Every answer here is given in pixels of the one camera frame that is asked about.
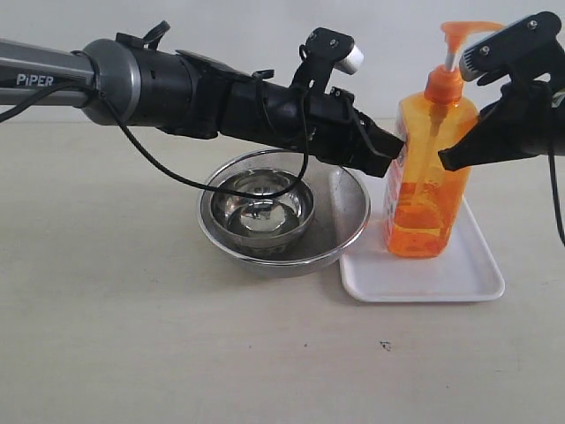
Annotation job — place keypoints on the large steel mesh basin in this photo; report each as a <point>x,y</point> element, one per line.
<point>342,211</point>

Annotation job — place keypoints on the orange soap pump bottle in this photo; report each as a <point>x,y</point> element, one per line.
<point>422,199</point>

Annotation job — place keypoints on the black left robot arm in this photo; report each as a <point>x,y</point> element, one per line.
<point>128,80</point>

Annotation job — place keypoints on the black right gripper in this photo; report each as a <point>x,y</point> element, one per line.
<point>526,122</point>

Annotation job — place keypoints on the small stainless steel bowl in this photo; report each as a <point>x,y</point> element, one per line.
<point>262,208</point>

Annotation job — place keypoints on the white rectangular plastic tray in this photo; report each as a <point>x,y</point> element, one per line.
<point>465,272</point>

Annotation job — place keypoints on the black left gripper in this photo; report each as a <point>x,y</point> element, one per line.
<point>325,125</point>

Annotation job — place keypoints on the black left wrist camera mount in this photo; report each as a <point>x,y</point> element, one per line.
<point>326,50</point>

